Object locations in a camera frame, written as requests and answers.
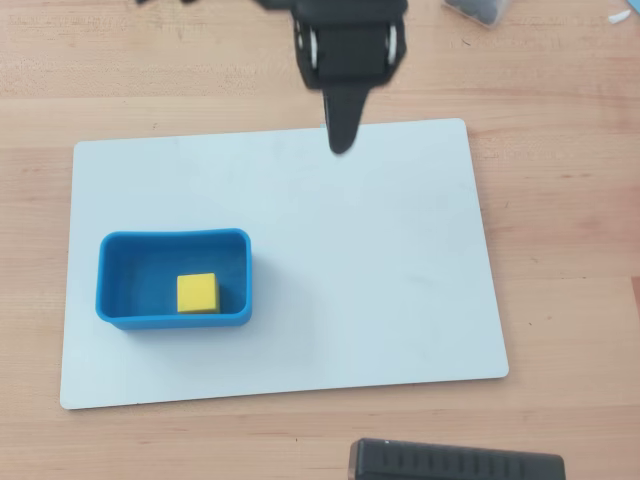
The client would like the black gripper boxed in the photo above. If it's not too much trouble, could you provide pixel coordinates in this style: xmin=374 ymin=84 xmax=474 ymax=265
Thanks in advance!
xmin=291 ymin=10 xmax=410 ymax=155

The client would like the yellow cube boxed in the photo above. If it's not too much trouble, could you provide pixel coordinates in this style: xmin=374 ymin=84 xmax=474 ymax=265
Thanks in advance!
xmin=176 ymin=272 xmax=222 ymax=315

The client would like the white rectangular mat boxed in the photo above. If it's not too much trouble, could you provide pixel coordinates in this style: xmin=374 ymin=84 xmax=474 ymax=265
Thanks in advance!
xmin=59 ymin=117 xmax=511 ymax=411

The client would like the blue rectangular bin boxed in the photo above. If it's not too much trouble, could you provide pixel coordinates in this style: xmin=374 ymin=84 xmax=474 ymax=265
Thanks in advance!
xmin=94 ymin=227 xmax=253 ymax=332

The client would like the dark object top right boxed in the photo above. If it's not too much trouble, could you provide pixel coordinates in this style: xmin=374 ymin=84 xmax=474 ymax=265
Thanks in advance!
xmin=441 ymin=0 xmax=512 ymax=30

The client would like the black ribbed device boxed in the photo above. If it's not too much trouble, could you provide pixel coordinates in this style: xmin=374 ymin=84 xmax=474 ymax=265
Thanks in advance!
xmin=347 ymin=437 xmax=567 ymax=480

